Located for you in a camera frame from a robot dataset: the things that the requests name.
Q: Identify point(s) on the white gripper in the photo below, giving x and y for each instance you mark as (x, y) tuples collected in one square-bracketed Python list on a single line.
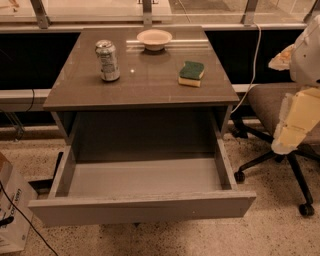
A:
[(307, 57)]

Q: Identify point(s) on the green and yellow sponge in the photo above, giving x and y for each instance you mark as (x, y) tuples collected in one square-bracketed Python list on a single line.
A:
[(191, 74)]

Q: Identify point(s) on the grey drawer cabinet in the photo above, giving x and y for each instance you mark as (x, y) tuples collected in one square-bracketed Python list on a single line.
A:
[(146, 105)]

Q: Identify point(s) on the open grey top drawer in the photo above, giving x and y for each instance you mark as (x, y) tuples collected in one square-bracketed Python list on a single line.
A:
[(150, 183)]

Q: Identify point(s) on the office chair with black base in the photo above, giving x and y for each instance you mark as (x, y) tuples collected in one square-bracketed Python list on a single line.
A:
[(270, 103)]

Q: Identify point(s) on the white bowl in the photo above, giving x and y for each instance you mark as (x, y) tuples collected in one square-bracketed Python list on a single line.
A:
[(154, 39)]

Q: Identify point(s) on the silver soda can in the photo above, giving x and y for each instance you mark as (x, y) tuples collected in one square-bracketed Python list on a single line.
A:
[(107, 56)]

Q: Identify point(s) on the white cardboard box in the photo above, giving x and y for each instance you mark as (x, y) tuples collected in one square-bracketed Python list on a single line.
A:
[(14, 227)]

